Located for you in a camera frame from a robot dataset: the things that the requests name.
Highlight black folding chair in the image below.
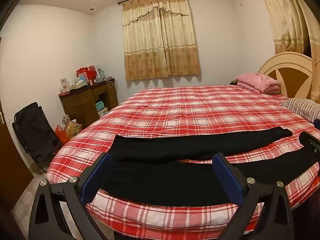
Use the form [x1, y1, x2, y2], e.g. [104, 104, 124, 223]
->
[12, 102, 62, 173]

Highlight beige pleated side curtain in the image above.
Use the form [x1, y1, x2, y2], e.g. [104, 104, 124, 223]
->
[254, 0, 320, 100]

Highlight pink folded blanket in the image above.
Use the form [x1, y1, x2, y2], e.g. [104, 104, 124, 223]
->
[236, 73, 281, 95]

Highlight black pants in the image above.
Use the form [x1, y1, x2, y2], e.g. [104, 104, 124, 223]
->
[100, 127, 320, 207]

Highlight cream and brown headboard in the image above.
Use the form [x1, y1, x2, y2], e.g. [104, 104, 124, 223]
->
[257, 52, 317, 99]

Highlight red plastic bag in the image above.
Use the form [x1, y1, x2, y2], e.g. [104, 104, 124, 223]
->
[54, 125, 68, 144]

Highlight red gift bag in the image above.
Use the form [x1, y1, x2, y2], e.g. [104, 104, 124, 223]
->
[76, 66, 97, 83]

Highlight patterned paper bag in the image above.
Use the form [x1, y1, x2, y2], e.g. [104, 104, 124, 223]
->
[62, 115, 83, 138]

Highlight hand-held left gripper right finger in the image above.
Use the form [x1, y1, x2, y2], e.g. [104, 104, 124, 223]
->
[212, 153, 293, 240]

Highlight red plaid bed sheet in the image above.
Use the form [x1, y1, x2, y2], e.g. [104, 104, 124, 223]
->
[46, 85, 320, 235]

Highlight white card with red print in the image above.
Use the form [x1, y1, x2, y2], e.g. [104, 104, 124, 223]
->
[59, 77, 70, 93]

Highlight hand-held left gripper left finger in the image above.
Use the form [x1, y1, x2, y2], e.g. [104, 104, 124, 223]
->
[29, 152, 112, 240]

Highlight beige patterned window curtain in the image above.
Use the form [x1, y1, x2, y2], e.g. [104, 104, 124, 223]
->
[122, 0, 201, 81]

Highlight brown wooden door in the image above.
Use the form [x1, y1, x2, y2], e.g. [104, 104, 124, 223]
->
[0, 100, 34, 205]

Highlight striped pillow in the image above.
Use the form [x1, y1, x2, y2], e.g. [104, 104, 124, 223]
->
[281, 98, 320, 124]

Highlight brown wooden desk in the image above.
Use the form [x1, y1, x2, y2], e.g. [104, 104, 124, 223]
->
[58, 79, 119, 130]

